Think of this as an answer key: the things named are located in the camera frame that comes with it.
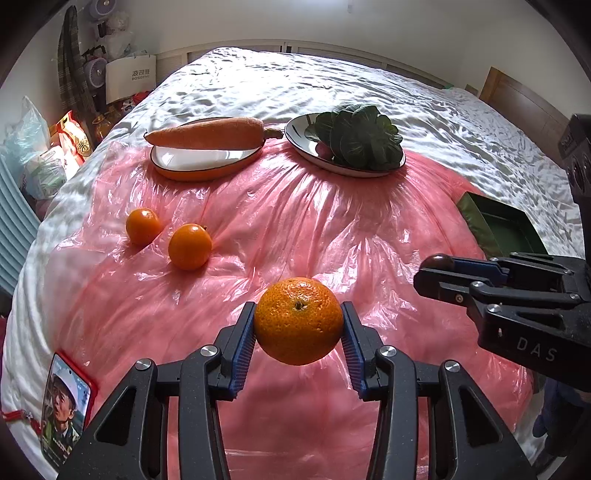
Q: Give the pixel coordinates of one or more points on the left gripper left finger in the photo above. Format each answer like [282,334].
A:
[127,438]

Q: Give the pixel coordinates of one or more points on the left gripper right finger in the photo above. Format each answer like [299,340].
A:
[468,439]

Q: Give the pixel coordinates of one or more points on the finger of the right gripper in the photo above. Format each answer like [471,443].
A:
[518,294]
[498,267]

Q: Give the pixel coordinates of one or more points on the large orange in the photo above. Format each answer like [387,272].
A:
[298,321]

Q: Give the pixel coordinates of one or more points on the dark plum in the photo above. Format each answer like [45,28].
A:
[439,261]

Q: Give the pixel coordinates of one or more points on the green rectangular tray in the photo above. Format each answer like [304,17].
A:
[498,228]

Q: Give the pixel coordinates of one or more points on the smartphone with red case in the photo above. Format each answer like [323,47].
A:
[67,402]

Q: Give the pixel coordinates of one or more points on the wooden headboard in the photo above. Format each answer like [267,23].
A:
[528,111]

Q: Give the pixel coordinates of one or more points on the pink plastic sheet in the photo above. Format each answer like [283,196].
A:
[107,303]

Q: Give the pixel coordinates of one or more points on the green leafy vegetable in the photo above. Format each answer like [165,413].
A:
[360,136]

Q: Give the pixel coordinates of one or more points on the small orange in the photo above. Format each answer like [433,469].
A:
[189,247]
[142,227]

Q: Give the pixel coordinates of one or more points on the red radish on plate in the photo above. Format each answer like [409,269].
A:
[323,151]

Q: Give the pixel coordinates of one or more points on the small orange far left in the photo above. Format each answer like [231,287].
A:
[142,227]

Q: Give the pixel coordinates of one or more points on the white dark-rimmed plate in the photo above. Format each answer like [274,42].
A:
[304,143]

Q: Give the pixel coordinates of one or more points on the light blue suitcase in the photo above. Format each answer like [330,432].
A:
[18,230]

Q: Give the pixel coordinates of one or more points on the orange rimmed plate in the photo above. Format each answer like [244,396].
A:
[200,165]

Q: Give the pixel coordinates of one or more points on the large carrot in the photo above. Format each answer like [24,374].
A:
[215,134]

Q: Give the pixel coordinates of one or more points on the orange red snack bag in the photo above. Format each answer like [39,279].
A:
[72,138]

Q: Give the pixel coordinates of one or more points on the clear plastic bag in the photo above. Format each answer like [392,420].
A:
[24,140]

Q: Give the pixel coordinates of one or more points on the plaid hanging scarf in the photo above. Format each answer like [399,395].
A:
[73,88]

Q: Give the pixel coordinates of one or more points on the white paper shopping bag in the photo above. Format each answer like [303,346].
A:
[128,76]

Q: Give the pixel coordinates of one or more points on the lower white fan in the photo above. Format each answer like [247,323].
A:
[95,72]

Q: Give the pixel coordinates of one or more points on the white fan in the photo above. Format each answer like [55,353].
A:
[95,72]
[99,10]

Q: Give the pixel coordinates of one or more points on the upper white fan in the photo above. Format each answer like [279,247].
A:
[99,10]

